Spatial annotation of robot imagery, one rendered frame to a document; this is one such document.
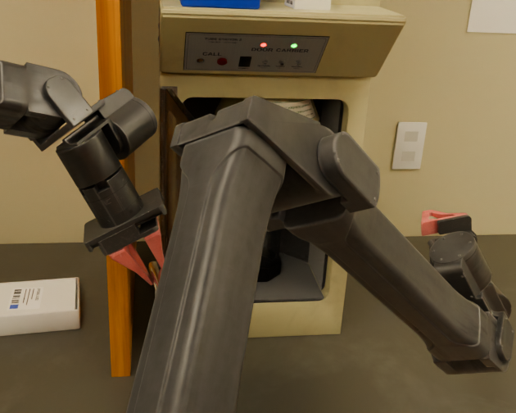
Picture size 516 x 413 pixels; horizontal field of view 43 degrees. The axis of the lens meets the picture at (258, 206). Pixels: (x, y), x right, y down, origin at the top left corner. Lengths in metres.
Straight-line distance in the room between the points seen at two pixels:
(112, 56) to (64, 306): 0.50
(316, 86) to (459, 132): 0.66
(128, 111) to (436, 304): 0.41
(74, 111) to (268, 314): 0.56
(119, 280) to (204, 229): 0.59
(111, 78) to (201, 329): 0.55
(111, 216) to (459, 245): 0.41
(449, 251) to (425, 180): 0.82
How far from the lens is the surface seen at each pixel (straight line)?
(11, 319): 1.20
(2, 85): 0.73
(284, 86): 1.00
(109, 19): 0.88
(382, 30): 0.91
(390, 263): 0.61
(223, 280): 0.40
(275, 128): 0.46
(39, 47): 1.43
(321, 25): 0.88
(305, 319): 1.17
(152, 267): 0.84
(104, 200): 0.76
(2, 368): 1.15
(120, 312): 1.02
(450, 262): 0.80
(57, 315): 1.19
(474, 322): 0.76
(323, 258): 1.16
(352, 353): 1.17
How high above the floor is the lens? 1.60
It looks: 23 degrees down
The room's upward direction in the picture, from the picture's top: 3 degrees clockwise
